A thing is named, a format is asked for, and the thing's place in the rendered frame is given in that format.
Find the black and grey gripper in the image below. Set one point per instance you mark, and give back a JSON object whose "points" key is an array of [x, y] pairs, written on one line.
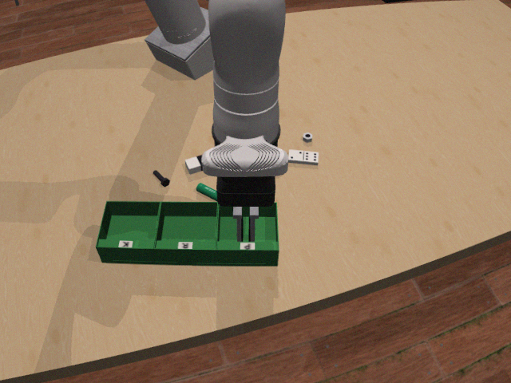
{"points": [[246, 163]]}

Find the white domino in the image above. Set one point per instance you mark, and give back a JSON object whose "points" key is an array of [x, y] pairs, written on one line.
{"points": [[303, 157]]}

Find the green battery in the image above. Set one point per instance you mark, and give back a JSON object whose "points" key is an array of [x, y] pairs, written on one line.
{"points": [[205, 190]]}

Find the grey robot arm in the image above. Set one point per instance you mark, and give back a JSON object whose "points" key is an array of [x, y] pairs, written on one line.
{"points": [[246, 38]]}

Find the green three-compartment tray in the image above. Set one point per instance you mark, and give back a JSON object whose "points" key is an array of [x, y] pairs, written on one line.
{"points": [[130, 234]]}

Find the grey hex nut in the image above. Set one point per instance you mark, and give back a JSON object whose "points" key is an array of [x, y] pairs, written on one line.
{"points": [[307, 137]]}

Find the black bolt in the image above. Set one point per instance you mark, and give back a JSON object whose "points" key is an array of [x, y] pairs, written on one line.
{"points": [[164, 181]]}

